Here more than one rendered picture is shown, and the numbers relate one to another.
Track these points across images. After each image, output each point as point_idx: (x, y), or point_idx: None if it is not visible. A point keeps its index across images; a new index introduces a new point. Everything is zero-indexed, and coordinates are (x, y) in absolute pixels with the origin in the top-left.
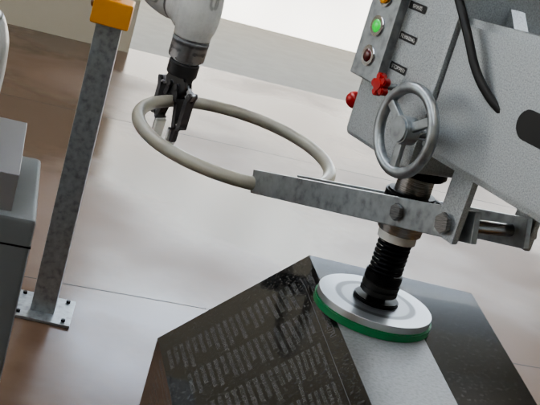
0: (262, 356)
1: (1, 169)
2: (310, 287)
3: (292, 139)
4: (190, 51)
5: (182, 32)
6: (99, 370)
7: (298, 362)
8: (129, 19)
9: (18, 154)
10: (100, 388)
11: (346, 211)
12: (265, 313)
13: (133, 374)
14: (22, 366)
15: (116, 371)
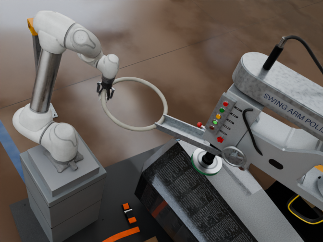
0: (186, 185)
1: (93, 168)
2: (186, 157)
3: (142, 83)
4: (111, 80)
5: (108, 77)
6: (78, 129)
7: (200, 189)
8: None
9: (89, 153)
10: (84, 137)
11: (199, 147)
12: (176, 166)
13: (87, 125)
14: None
15: (82, 127)
